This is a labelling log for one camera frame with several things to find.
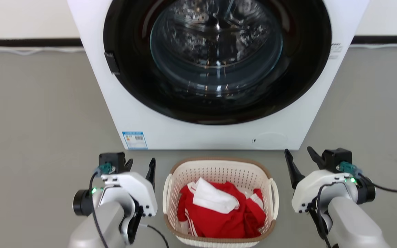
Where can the cream perforated laundry basket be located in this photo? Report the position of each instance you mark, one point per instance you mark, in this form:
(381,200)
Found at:
(219,172)

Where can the small printed text sticker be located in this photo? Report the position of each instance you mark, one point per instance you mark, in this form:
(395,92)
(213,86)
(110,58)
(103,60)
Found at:
(335,51)

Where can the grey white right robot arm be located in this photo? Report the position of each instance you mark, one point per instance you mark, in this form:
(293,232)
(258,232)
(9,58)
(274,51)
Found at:
(353,224)

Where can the black washer door latch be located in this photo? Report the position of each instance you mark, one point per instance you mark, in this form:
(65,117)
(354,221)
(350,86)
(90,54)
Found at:
(112,63)

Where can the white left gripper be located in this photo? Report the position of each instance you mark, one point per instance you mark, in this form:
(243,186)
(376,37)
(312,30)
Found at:
(136,189)

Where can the red garment with white stripes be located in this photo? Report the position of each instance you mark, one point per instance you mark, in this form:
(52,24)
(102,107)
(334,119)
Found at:
(219,224)

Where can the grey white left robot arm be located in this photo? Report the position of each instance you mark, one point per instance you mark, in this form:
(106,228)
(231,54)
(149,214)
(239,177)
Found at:
(95,227)

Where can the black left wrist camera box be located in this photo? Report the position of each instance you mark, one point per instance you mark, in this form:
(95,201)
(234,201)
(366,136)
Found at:
(114,160)

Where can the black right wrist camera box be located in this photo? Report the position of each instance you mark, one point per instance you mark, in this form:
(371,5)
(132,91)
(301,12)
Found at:
(336,156)

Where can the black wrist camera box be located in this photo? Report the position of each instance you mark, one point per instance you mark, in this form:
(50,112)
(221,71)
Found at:
(114,160)
(336,156)

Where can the blue energy label sticker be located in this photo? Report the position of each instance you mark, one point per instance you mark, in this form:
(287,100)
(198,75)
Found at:
(134,140)

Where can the black round glass washer door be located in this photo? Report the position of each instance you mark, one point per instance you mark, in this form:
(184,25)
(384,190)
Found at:
(302,75)

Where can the white front-load washing machine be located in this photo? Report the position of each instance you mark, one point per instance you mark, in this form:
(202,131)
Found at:
(202,136)

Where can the round white filter cover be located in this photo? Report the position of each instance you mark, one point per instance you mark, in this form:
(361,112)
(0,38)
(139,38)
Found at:
(271,141)

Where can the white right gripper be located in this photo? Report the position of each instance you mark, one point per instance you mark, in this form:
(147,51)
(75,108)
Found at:
(319,186)

